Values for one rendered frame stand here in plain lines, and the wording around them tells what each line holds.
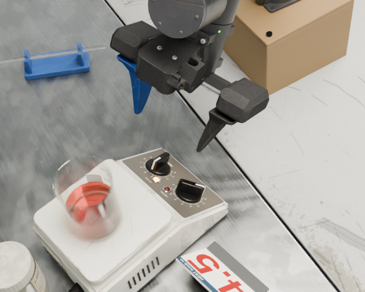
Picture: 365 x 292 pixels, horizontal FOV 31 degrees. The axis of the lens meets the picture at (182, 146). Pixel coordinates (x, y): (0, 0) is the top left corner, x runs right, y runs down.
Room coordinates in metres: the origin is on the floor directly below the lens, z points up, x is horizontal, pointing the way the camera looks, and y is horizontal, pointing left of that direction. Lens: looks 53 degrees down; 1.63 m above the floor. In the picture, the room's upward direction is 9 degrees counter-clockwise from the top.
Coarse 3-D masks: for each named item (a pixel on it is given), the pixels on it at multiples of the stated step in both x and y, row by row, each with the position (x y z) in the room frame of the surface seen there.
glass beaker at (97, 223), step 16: (80, 160) 0.42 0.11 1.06; (96, 160) 0.42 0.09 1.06; (64, 176) 0.41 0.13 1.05; (80, 176) 0.42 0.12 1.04; (96, 176) 0.42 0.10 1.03; (112, 176) 0.40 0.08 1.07; (64, 192) 0.41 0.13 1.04; (112, 192) 0.39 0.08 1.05; (64, 208) 0.38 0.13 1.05; (80, 208) 0.37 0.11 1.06; (96, 208) 0.37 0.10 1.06; (112, 208) 0.38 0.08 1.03; (80, 224) 0.37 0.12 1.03; (96, 224) 0.37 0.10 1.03; (112, 224) 0.37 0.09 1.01; (96, 240) 0.37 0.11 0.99
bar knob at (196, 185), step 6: (180, 180) 0.44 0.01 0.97; (186, 180) 0.45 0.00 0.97; (180, 186) 0.44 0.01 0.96; (186, 186) 0.44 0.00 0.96; (192, 186) 0.44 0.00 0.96; (198, 186) 0.44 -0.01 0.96; (204, 186) 0.44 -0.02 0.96; (180, 192) 0.43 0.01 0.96; (186, 192) 0.43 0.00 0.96; (192, 192) 0.43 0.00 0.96; (198, 192) 0.43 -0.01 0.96; (180, 198) 0.43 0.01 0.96; (186, 198) 0.42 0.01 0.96; (192, 198) 0.43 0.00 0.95; (198, 198) 0.43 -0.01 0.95
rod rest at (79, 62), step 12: (24, 60) 0.72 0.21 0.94; (36, 60) 0.74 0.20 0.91; (48, 60) 0.74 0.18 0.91; (60, 60) 0.74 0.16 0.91; (72, 60) 0.73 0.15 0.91; (84, 60) 0.73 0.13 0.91; (24, 72) 0.72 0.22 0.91; (36, 72) 0.72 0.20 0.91; (48, 72) 0.71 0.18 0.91; (60, 72) 0.71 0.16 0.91; (72, 72) 0.71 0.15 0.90
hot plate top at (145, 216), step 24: (120, 168) 0.46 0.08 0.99; (120, 192) 0.43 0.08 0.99; (144, 192) 0.42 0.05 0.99; (48, 216) 0.41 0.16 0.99; (144, 216) 0.39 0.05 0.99; (168, 216) 0.39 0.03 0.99; (72, 240) 0.37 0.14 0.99; (120, 240) 0.36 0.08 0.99; (144, 240) 0.36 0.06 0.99; (72, 264) 0.35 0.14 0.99; (96, 264) 0.34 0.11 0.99; (120, 264) 0.34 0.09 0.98
